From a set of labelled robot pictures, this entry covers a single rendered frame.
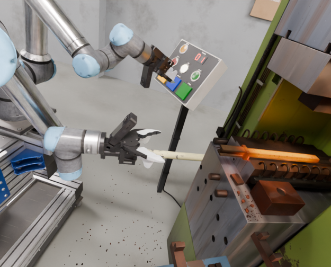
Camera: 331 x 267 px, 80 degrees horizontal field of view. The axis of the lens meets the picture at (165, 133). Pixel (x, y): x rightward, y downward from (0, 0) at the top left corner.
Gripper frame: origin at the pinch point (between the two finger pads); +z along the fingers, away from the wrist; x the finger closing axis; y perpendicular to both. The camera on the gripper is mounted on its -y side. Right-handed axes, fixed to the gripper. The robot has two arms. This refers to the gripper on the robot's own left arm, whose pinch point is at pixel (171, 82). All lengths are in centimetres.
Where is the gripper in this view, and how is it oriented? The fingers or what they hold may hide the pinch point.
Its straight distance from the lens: 98.4
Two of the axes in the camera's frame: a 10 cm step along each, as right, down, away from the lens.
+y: 6.0, -7.6, -2.3
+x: -5.0, -5.9, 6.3
